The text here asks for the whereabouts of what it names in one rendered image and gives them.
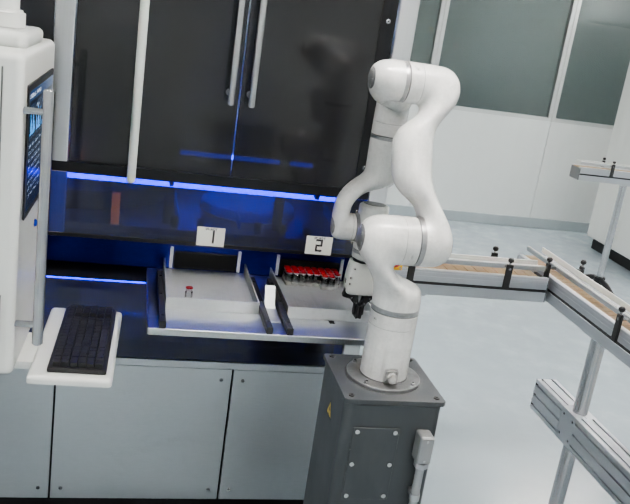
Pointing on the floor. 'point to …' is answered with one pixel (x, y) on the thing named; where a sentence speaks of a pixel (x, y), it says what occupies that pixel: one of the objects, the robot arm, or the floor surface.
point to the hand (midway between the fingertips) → (357, 310)
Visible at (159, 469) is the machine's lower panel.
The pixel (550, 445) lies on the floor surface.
